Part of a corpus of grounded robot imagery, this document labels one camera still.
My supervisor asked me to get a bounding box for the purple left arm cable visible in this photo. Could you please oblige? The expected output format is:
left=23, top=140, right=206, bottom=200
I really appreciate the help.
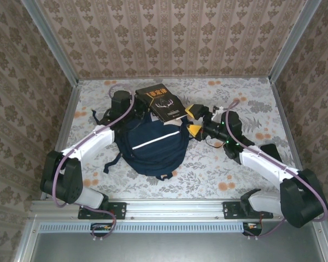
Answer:
left=51, top=83, right=136, bottom=242

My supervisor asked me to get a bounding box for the navy blue backpack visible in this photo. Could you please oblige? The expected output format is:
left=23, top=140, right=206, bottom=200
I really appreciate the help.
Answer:
left=91, top=109, right=194, bottom=181

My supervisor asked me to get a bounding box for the aluminium frame post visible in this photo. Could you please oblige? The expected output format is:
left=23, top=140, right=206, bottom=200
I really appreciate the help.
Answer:
left=269, top=0, right=323, bottom=84
left=20, top=0, right=79, bottom=86

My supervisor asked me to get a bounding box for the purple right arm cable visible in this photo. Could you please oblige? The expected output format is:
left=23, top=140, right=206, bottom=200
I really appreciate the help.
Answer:
left=225, top=99, right=328, bottom=241

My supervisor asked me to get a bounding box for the black book with antler print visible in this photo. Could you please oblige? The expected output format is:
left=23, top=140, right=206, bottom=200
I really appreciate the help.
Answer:
left=135, top=84, right=188, bottom=127

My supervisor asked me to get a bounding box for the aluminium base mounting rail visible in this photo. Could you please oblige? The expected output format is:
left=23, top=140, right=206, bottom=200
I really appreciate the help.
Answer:
left=30, top=198, right=323, bottom=219

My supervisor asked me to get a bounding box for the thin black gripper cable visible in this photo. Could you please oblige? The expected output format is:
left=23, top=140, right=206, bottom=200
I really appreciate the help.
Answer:
left=204, top=138, right=225, bottom=150

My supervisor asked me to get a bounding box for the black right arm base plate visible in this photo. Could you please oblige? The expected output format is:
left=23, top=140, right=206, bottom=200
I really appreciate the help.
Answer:
left=222, top=201, right=274, bottom=221

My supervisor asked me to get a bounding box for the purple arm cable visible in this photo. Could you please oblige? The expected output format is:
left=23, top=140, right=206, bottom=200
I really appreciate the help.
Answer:
left=51, top=83, right=136, bottom=242
left=225, top=99, right=328, bottom=241

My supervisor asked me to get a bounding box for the grey slotted cable duct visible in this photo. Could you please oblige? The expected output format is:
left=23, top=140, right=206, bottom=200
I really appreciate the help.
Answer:
left=39, top=221, right=264, bottom=234

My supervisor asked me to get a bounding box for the aluminium side frame rail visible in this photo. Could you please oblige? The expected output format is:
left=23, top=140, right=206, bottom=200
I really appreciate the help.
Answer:
left=40, top=81, right=83, bottom=200
left=270, top=79, right=313, bottom=199

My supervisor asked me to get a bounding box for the grey metal panel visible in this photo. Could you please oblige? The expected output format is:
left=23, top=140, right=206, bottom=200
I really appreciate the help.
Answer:
left=30, top=221, right=327, bottom=262

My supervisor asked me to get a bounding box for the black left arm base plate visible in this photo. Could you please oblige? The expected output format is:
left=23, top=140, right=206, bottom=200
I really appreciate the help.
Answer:
left=78, top=201, right=127, bottom=221

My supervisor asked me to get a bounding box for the floral table cloth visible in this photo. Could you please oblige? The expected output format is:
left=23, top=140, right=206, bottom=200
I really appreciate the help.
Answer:
left=53, top=78, right=306, bottom=199

